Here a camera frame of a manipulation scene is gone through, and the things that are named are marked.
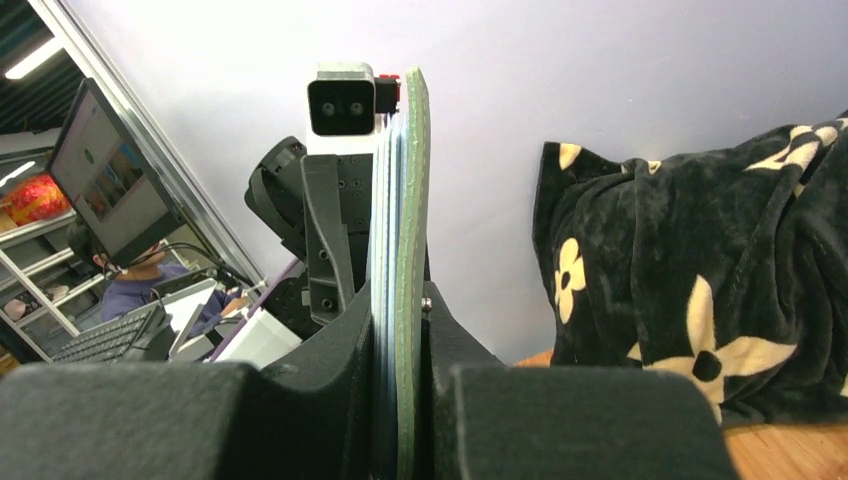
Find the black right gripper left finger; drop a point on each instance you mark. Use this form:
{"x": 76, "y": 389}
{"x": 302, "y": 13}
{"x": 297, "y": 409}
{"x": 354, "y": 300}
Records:
{"x": 304, "y": 416}

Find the computer monitor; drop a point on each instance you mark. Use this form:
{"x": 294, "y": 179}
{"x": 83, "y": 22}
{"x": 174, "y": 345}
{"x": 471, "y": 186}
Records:
{"x": 109, "y": 182}

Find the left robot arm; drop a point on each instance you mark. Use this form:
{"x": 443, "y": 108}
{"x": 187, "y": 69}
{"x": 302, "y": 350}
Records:
{"x": 259, "y": 338}

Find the black floral fleece blanket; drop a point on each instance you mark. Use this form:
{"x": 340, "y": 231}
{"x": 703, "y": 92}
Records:
{"x": 728, "y": 267}

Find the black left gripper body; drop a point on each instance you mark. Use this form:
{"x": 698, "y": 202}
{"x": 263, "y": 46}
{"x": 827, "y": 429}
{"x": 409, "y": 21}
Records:
{"x": 275, "y": 194}

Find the teal leather card holder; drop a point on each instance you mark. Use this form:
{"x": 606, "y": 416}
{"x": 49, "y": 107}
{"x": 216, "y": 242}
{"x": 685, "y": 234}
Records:
{"x": 397, "y": 249}

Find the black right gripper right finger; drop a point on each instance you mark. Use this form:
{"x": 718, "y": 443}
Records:
{"x": 485, "y": 420}

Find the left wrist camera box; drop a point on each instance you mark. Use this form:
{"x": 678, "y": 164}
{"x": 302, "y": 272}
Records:
{"x": 346, "y": 98}

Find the person at desk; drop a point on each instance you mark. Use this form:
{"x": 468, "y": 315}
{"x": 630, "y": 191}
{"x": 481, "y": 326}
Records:
{"x": 130, "y": 288}

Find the black keyboard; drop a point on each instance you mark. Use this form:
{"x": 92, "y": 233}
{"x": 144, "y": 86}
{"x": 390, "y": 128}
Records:
{"x": 128, "y": 337}

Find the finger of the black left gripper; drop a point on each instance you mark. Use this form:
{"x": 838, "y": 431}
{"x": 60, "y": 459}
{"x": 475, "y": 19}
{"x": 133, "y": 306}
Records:
{"x": 331, "y": 282}

